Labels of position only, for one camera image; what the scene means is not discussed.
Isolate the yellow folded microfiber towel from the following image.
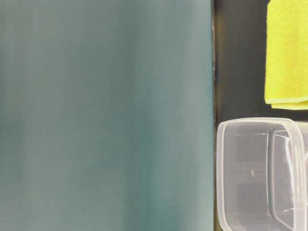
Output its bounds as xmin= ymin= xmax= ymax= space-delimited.
xmin=265 ymin=0 xmax=308 ymax=110

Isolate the clear plastic rectangular container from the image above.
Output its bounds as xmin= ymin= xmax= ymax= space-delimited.
xmin=216 ymin=117 xmax=308 ymax=231

